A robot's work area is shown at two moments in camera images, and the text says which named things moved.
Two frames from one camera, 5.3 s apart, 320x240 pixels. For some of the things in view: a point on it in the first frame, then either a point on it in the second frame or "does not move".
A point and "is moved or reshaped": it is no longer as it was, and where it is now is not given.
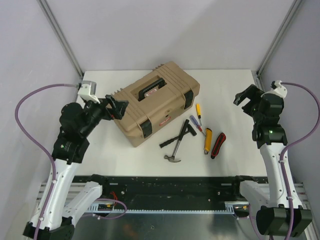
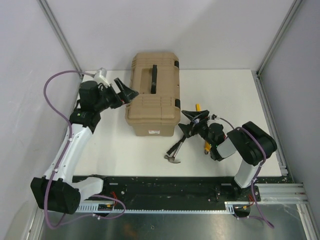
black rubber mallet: (190, 129) -> (187, 134)
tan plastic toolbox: (156, 100) is moved or reshaped
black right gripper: (253, 93) -> (194, 115)
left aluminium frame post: (45, 6) does not move
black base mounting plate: (171, 192) does not move
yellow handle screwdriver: (198, 110) does not move
